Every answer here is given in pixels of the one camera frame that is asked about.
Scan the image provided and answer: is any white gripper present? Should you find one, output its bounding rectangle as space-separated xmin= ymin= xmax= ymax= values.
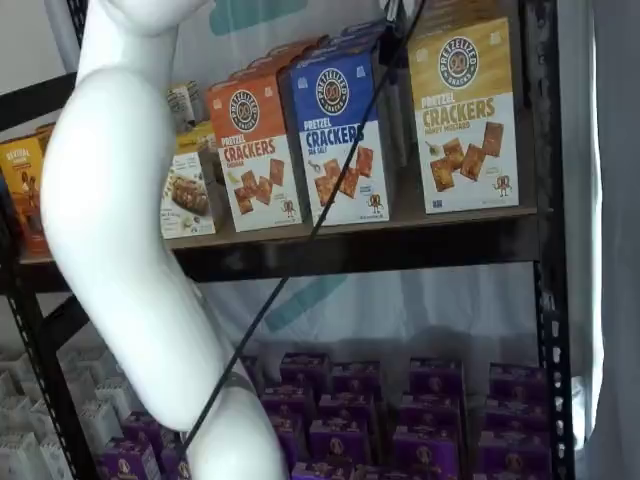
xmin=378 ymin=0 xmax=405 ymax=101

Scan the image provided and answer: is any black cable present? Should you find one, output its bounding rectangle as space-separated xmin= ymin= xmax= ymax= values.
xmin=177 ymin=0 xmax=431 ymax=459

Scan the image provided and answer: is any grey curtain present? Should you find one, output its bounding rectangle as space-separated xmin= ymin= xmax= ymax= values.
xmin=559 ymin=0 xmax=640 ymax=480

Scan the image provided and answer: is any black metal shelf rack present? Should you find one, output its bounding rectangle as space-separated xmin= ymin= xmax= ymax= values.
xmin=0 ymin=0 xmax=576 ymax=480

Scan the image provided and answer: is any purple Annie's pasta box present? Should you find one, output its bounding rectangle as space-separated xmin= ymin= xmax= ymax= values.
xmin=399 ymin=394 xmax=464 ymax=436
xmin=159 ymin=439 xmax=194 ymax=480
xmin=409 ymin=357 xmax=464 ymax=399
xmin=292 ymin=459 xmax=361 ymax=480
xmin=272 ymin=414 xmax=309 ymax=451
xmin=97 ymin=439 xmax=161 ymax=480
xmin=392 ymin=427 xmax=474 ymax=480
xmin=489 ymin=364 xmax=546 ymax=401
xmin=319 ymin=394 xmax=376 ymax=426
xmin=122 ymin=412 xmax=166 ymax=451
xmin=262 ymin=384 xmax=314 ymax=416
xmin=332 ymin=362 xmax=381 ymax=401
xmin=309 ymin=419 xmax=374 ymax=466
xmin=484 ymin=394 xmax=551 ymax=441
xmin=477 ymin=434 xmax=554 ymax=480
xmin=279 ymin=352 xmax=331 ymax=386

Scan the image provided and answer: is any orange cheddar crackers box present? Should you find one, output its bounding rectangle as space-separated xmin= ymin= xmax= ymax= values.
xmin=205 ymin=74 xmax=304 ymax=234
xmin=247 ymin=40 xmax=326 ymax=64
xmin=227 ymin=54 xmax=301 ymax=84

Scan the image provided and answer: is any blue sea salt crackers box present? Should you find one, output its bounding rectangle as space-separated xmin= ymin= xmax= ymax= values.
xmin=294 ymin=19 xmax=387 ymax=66
xmin=277 ymin=49 xmax=396 ymax=227

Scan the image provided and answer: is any white ribbed carton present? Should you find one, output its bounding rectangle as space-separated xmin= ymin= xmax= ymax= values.
xmin=54 ymin=349 xmax=101 ymax=382
xmin=0 ymin=355 xmax=34 ymax=396
xmin=0 ymin=432 xmax=51 ymax=480
xmin=74 ymin=399 xmax=124 ymax=451
xmin=27 ymin=399 xmax=66 ymax=441

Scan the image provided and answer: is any orange snack box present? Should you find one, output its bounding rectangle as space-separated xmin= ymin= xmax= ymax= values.
xmin=0 ymin=135 xmax=51 ymax=261
xmin=33 ymin=122 xmax=57 ymax=151

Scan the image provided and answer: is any wooden shelf board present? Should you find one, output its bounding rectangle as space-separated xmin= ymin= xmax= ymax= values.
xmin=19 ymin=202 xmax=540 ymax=264

